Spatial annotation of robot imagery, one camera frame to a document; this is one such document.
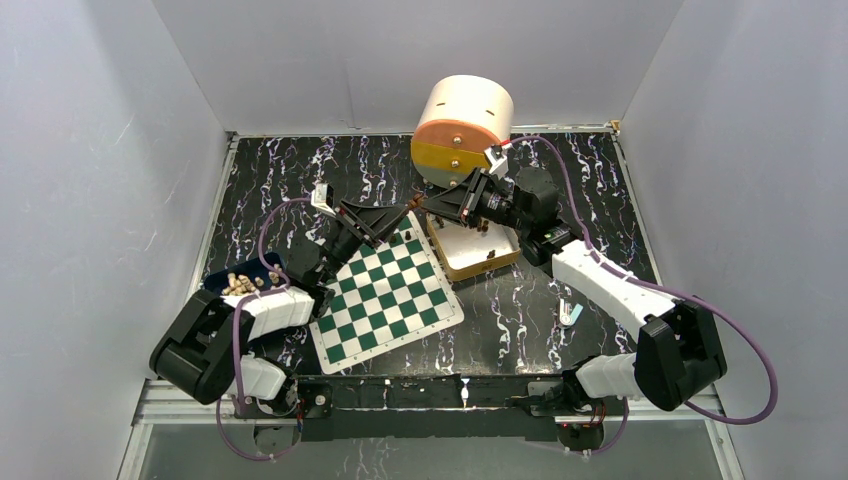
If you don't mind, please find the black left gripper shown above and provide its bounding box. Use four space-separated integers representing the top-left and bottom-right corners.
318 201 409 285

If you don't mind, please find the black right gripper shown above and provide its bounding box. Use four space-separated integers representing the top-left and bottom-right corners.
421 167 531 234

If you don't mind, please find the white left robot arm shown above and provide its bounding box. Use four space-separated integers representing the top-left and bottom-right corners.
149 201 413 416

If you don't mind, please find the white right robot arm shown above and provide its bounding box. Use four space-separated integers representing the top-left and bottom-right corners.
421 167 727 414

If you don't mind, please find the green white chess board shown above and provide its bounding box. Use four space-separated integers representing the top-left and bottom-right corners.
309 213 465 374

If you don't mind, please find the blue tin tray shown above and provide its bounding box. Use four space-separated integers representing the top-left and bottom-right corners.
202 258 315 341

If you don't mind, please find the small white blue tag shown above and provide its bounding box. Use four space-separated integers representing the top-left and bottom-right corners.
558 299 583 328

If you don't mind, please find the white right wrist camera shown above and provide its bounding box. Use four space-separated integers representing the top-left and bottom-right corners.
484 145 511 179

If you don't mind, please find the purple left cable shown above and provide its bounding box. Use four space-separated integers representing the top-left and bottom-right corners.
214 197 319 463

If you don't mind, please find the purple cable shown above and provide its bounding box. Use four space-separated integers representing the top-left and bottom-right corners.
214 197 319 463
503 135 780 456

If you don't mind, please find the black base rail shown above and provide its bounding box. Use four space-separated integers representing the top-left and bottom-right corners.
251 374 631 445

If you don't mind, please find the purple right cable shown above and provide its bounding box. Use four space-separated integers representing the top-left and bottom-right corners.
503 135 780 456

